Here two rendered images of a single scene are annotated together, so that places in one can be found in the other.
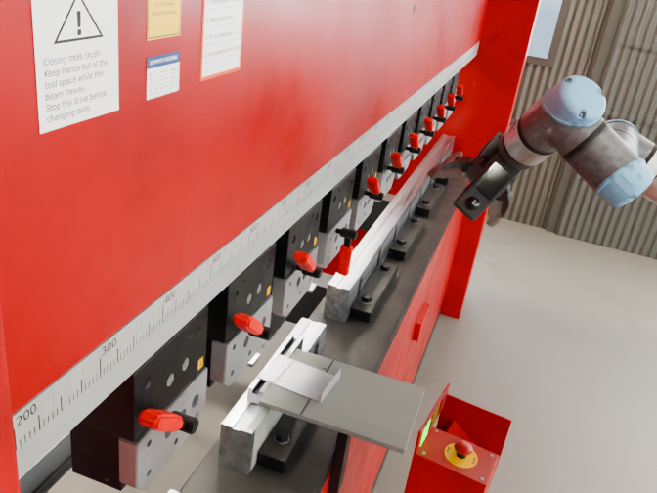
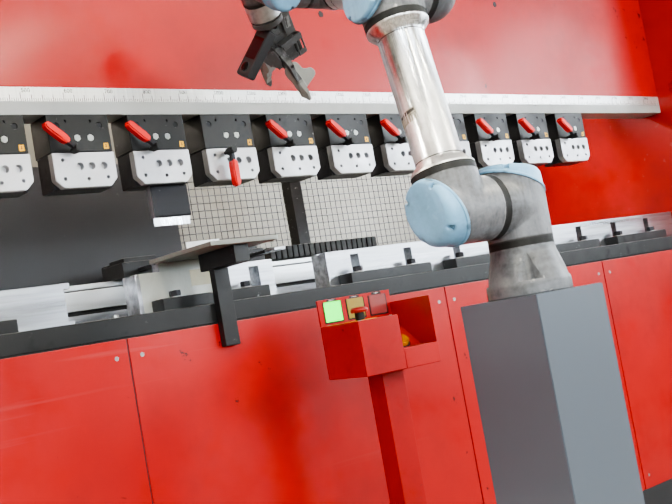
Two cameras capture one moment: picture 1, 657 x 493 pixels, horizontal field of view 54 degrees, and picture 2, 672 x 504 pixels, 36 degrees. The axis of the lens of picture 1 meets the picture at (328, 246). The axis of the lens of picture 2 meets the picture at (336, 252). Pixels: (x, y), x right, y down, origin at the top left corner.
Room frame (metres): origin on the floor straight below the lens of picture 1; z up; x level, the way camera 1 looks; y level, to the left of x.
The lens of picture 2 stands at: (-0.81, -1.58, 0.79)
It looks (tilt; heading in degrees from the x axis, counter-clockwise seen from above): 4 degrees up; 34
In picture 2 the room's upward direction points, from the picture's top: 10 degrees counter-clockwise
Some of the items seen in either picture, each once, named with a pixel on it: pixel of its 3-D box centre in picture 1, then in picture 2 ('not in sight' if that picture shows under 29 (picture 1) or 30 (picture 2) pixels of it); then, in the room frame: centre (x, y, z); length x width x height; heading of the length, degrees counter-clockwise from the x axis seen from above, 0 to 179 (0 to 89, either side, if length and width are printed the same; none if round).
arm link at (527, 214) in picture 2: not in sight; (510, 202); (0.87, -0.84, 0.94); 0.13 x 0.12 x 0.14; 158
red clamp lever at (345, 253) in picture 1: (343, 251); (232, 166); (1.12, -0.03, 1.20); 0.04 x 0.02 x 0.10; 74
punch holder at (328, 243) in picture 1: (320, 213); (221, 150); (1.16, 0.02, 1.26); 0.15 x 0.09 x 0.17; 164
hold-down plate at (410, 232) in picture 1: (407, 237); (484, 259); (1.95, -0.25, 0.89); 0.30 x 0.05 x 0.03; 164
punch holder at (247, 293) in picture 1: (224, 307); (74, 154); (0.78, 0.13, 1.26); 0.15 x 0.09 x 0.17; 164
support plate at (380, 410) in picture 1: (345, 396); (212, 249); (0.95, -0.07, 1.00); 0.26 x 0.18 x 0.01; 74
